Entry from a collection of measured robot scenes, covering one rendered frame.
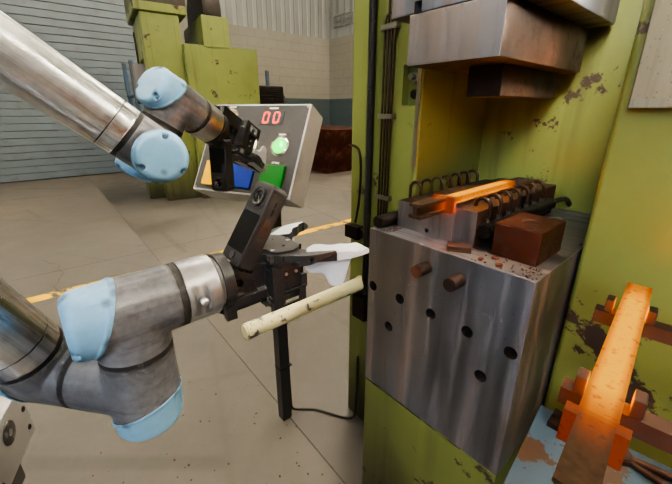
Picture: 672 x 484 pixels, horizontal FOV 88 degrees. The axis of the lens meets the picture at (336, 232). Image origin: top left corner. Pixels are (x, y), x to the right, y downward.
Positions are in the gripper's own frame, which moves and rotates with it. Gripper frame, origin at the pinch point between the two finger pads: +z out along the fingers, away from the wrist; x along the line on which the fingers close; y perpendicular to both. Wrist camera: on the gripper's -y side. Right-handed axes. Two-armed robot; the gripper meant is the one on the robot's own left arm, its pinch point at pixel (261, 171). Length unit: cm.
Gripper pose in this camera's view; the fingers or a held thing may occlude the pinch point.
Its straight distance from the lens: 94.4
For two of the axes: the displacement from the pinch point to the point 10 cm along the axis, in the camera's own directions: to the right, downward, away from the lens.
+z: 3.6, 2.2, 9.1
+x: -9.1, -1.3, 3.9
